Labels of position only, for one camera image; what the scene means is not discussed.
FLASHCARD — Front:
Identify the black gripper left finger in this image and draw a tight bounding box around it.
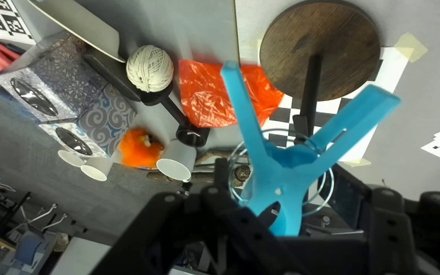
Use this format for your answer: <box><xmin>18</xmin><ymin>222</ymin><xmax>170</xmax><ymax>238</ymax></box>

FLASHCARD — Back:
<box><xmin>212</xmin><ymin>157</ymin><xmax>232</xmax><ymax>198</ymax></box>

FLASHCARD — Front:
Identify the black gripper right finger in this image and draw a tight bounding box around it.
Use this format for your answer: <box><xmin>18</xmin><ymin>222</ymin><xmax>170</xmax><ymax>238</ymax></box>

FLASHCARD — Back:
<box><xmin>325</xmin><ymin>164</ymin><xmax>372</xmax><ymax>233</ymax></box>

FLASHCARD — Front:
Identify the blue plastic spring clip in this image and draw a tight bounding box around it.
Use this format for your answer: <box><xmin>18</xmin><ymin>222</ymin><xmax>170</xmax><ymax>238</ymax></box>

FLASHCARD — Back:
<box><xmin>218</xmin><ymin>59</ymin><xmax>401</xmax><ymax>238</ymax></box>

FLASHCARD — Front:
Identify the dark wooden stand round base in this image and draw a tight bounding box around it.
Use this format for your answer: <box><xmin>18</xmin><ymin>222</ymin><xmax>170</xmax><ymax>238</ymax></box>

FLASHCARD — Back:
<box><xmin>257</xmin><ymin>0</ymin><xmax>383</xmax><ymax>149</ymax></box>

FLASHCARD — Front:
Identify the black ladle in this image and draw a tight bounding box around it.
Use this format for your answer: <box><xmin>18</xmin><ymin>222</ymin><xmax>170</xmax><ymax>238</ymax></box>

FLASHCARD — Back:
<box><xmin>80</xmin><ymin>50</ymin><xmax>210</xmax><ymax>148</ymax></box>

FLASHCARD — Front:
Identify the orange plastic bag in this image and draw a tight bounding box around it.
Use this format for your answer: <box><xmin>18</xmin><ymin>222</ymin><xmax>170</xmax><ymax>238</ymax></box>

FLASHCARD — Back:
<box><xmin>177</xmin><ymin>57</ymin><xmax>285</xmax><ymax>129</ymax></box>

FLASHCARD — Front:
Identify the orange fluffy toy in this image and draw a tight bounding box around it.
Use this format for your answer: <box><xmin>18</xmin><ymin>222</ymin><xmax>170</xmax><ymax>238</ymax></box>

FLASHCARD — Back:
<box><xmin>117</xmin><ymin>126</ymin><xmax>166</xmax><ymax>169</ymax></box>

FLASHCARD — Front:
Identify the small white cup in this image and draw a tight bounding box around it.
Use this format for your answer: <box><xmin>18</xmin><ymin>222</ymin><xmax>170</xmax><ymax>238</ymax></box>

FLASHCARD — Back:
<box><xmin>56</xmin><ymin>146</ymin><xmax>86</xmax><ymax>167</ymax></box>
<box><xmin>79</xmin><ymin>154</ymin><xmax>114</xmax><ymax>183</ymax></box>

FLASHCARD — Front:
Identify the cream stitched ball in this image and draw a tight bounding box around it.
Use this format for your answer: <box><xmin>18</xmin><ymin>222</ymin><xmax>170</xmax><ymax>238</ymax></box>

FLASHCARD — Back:
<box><xmin>125</xmin><ymin>44</ymin><xmax>175</xmax><ymax>94</ymax></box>

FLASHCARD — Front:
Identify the black white checkerboard sheet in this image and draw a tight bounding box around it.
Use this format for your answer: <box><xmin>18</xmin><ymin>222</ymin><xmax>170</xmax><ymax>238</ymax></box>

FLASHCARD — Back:
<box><xmin>259</xmin><ymin>44</ymin><xmax>415</xmax><ymax>166</ymax></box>

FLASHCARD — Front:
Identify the grey patterned tissue box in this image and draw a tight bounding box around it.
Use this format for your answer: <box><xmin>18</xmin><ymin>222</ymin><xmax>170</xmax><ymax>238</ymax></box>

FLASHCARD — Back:
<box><xmin>0</xmin><ymin>31</ymin><xmax>140</xmax><ymax>158</ymax></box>

